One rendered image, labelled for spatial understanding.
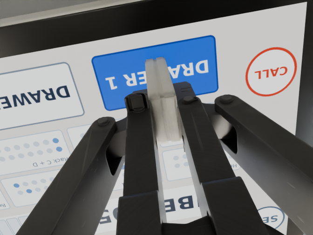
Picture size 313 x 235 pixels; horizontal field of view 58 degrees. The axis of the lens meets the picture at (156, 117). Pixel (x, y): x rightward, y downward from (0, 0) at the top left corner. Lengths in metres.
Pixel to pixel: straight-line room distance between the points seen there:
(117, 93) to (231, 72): 0.09
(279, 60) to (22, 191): 0.25
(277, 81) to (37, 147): 0.21
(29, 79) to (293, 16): 0.20
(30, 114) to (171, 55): 0.12
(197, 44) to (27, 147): 0.17
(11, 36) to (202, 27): 0.14
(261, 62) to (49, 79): 0.16
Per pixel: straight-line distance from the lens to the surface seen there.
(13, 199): 0.31
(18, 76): 0.24
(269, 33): 0.23
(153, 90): 0.16
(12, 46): 0.23
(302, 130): 0.28
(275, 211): 0.34
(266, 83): 0.25
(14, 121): 0.26
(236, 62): 0.23
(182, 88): 0.17
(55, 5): 0.36
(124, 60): 0.22
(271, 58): 0.24
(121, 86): 0.22
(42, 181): 0.29
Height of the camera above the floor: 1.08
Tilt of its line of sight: 11 degrees down
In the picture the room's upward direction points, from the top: 170 degrees clockwise
